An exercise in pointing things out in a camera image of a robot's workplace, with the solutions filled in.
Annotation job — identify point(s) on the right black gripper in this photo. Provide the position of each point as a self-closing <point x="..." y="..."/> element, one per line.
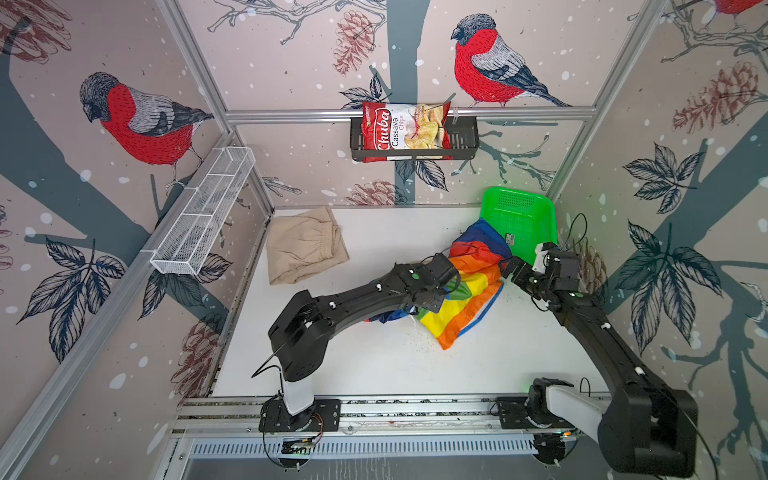
<point x="522" y="269"/>

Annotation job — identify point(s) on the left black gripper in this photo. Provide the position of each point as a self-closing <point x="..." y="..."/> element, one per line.
<point x="437" y="304"/>

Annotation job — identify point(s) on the rainbow coloured shorts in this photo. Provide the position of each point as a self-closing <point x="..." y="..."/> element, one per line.
<point x="477" y="254"/>

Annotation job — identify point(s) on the green plastic basket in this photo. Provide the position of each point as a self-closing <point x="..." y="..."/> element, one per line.
<point x="523" y="219"/>

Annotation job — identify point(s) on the beige drawstring shorts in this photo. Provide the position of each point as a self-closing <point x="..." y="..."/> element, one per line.
<point x="304" y="245"/>

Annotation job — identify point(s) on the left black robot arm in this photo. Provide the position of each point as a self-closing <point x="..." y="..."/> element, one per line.
<point x="300" y="335"/>

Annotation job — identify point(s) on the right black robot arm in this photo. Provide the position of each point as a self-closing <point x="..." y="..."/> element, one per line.
<point x="645" y="427"/>

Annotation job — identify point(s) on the red cassava chips bag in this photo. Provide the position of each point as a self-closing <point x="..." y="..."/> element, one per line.
<point x="389" y="127"/>

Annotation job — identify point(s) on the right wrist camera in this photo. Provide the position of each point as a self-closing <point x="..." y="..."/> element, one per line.
<point x="541" y="259"/>

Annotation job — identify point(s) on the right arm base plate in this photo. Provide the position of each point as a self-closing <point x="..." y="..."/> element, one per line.
<point x="523" y="412"/>

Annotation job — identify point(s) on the black wire wall basket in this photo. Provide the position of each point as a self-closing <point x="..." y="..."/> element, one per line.
<point x="462" y="132"/>

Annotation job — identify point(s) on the white vented cable duct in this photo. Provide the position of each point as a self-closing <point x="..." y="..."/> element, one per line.
<point x="337" y="447"/>

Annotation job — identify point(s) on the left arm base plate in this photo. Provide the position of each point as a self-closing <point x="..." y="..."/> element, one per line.
<point x="322" y="416"/>

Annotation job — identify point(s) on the white wire mesh shelf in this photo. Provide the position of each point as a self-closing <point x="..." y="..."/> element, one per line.
<point x="194" y="231"/>

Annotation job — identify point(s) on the aluminium mounting rail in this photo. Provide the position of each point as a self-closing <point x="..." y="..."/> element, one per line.
<point x="360" y="415"/>

